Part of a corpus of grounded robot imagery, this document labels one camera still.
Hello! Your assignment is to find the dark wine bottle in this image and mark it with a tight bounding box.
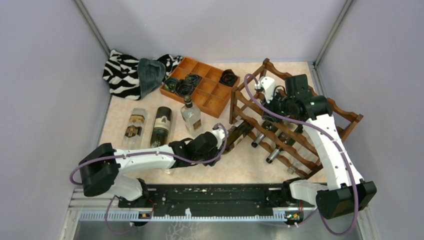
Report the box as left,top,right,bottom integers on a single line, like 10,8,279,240
222,118,254,155
250,120,282,149
149,106,172,148

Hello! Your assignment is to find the black rolled item right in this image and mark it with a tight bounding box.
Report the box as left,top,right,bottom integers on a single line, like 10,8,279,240
219,69,239,87

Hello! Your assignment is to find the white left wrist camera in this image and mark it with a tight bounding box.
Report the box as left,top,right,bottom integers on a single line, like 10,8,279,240
211,127,227,146

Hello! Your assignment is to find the dark wine bottle back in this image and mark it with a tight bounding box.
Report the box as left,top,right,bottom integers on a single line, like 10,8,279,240
222,118,254,155

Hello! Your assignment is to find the standing clear bottle black cap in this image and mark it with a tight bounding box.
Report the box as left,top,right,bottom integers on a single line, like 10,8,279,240
180,95,203,137

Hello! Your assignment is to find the clear liquor bottle gold label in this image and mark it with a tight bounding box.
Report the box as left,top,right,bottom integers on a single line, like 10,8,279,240
121,108,148,150

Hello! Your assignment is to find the zebra striped cloth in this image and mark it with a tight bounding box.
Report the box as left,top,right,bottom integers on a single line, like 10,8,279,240
102,49,184,101

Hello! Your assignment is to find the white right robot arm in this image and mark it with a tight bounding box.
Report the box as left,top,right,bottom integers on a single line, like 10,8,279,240
255,74,377,220

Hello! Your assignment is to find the dark wine bottle lying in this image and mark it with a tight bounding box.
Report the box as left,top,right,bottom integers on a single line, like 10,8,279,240
149,106,172,148

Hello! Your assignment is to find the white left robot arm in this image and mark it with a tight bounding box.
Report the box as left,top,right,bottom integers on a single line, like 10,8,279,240
77,124,228,207

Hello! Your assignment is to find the dark wine bottle front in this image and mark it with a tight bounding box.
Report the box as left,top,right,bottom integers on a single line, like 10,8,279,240
250,120,282,149

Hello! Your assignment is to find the wooden wine rack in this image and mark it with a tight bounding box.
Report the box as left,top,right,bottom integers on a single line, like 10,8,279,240
229,58,364,180

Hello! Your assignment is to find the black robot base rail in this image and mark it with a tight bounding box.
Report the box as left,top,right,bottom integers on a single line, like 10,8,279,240
79,182,329,223

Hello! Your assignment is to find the small clear glass bottle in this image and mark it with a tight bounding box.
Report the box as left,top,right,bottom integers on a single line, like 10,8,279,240
163,169,175,175

